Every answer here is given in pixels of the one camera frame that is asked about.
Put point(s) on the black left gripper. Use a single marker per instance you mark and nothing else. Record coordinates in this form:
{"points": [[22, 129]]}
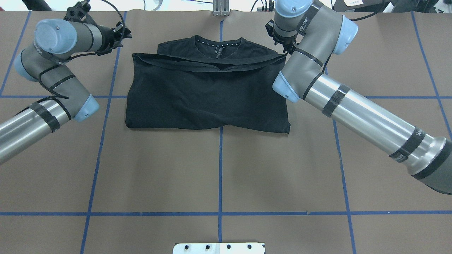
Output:
{"points": [[109, 35]]}

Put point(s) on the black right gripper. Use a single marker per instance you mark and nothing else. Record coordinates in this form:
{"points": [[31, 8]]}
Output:
{"points": [[283, 39]]}

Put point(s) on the black graphic t-shirt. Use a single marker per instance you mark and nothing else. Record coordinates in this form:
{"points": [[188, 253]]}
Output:
{"points": [[194, 83]]}

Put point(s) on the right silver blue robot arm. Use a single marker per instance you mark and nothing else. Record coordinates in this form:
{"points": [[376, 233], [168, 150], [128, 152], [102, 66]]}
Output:
{"points": [[311, 32]]}

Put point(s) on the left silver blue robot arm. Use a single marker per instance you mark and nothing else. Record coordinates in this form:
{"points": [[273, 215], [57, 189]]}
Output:
{"points": [[44, 61]]}

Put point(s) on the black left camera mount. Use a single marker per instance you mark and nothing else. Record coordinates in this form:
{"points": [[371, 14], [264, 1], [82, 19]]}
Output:
{"points": [[79, 13]]}

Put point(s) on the aluminium frame post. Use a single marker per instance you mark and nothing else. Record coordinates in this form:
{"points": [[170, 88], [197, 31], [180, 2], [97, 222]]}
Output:
{"points": [[221, 8]]}

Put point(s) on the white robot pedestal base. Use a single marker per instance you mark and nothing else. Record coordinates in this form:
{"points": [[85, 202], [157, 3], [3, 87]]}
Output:
{"points": [[220, 248]]}

